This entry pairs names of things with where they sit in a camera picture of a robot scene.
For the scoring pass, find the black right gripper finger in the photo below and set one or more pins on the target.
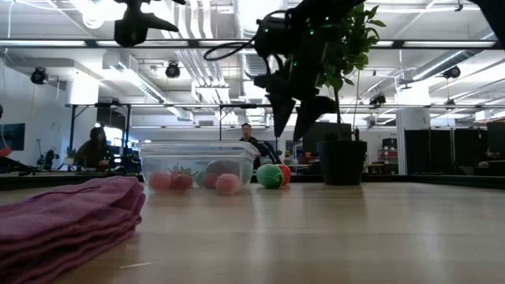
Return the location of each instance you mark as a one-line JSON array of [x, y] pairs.
[[282, 114], [309, 114]]

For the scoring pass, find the brown toy kiwi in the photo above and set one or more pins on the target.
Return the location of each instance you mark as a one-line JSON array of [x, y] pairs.
[[223, 166]]

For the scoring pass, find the small pink toy fruit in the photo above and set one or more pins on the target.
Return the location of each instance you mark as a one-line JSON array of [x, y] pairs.
[[159, 181], [228, 184]]

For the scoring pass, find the red toy strawberry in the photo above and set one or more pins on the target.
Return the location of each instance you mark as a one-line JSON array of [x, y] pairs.
[[210, 180], [181, 181]]

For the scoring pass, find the clear plastic tupperware container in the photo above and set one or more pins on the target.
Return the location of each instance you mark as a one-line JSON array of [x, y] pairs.
[[197, 152]]

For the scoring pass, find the black computer monitor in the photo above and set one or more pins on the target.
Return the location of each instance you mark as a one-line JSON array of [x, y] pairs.
[[315, 136]]

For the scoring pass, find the person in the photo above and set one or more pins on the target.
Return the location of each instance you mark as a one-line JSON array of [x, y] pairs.
[[94, 152], [248, 138]]

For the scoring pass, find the black ceiling spotlight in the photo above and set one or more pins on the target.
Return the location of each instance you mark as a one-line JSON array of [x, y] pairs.
[[38, 75], [172, 70], [377, 99], [452, 72]]

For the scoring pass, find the green leafy plant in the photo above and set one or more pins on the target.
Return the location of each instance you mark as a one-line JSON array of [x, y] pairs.
[[355, 51]]

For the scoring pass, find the black plant pot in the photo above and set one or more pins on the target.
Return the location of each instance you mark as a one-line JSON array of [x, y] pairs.
[[341, 162]]

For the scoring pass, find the red toy tomato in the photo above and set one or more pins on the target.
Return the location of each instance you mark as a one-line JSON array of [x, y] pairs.
[[286, 173]]

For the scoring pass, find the green toy pepper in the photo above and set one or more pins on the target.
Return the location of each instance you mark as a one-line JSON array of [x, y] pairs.
[[269, 176]]

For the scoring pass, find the black partition panels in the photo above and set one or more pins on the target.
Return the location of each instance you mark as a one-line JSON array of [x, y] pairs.
[[442, 150]]

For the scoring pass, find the folded purple cloth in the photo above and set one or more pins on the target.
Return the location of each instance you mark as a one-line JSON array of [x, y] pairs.
[[59, 221]]

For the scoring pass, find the black aluminium table frame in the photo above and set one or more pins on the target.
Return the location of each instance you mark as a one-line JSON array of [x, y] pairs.
[[434, 180]]

